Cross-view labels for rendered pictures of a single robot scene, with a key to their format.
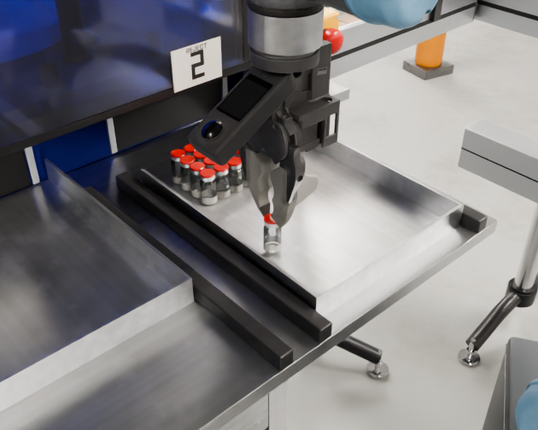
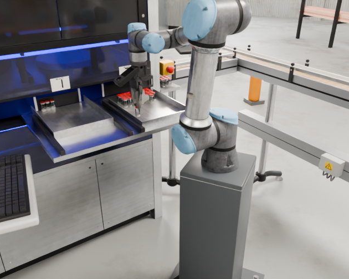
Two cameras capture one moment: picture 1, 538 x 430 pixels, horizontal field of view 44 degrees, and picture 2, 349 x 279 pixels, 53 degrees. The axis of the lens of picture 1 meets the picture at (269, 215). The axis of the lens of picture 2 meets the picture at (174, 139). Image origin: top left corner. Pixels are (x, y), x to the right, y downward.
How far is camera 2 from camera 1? 87 cm
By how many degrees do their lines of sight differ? 10
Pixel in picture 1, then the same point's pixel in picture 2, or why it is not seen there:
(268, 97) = (132, 71)
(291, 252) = (143, 117)
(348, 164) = (168, 101)
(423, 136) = not seen: hidden behind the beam
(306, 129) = (144, 82)
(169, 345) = (104, 130)
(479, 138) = (242, 114)
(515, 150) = (253, 118)
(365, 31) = not seen: hidden behind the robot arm
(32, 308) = (73, 123)
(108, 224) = (96, 109)
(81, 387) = (82, 135)
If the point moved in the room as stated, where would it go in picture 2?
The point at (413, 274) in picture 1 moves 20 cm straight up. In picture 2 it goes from (173, 123) to (172, 79)
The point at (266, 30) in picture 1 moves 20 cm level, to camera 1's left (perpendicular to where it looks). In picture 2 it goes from (132, 55) to (85, 54)
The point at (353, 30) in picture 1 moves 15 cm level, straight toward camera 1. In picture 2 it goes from (186, 70) to (180, 77)
